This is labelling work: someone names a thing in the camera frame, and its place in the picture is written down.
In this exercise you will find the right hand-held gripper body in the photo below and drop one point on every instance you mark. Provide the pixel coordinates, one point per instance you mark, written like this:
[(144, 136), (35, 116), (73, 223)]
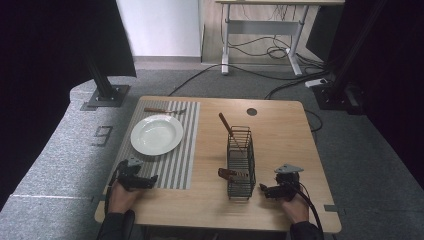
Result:
[(286, 186)]

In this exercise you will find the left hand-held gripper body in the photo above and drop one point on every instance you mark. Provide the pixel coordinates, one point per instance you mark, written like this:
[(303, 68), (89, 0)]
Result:
[(128, 178)]

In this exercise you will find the person's left hand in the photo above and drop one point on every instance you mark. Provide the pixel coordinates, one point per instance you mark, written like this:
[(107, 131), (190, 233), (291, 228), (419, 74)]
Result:
[(120, 200)]

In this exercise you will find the person's right hand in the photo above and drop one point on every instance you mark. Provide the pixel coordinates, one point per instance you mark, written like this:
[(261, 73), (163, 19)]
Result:
[(297, 210)]

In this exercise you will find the grey striped placemat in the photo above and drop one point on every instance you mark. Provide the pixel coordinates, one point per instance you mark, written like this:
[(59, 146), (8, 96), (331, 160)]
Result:
[(181, 156)]

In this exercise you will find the white round plate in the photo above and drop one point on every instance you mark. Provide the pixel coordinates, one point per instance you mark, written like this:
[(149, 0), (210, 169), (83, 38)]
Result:
[(156, 135)]

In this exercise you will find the dark round table grommet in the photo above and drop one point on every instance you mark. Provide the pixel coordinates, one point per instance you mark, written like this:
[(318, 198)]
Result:
[(251, 112)]

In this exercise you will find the black metal stand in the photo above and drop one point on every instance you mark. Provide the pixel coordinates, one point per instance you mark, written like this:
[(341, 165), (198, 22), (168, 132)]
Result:
[(343, 73), (105, 86)]

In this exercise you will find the white power strip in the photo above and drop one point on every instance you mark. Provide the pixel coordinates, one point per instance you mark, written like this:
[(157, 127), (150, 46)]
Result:
[(316, 82)]

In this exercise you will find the dark curtain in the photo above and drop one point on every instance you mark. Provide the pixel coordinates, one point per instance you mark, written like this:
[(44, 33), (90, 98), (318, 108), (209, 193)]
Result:
[(393, 83), (50, 50)]

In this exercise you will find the white-legged desk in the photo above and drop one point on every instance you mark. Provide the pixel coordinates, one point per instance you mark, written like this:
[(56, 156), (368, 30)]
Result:
[(263, 27)]

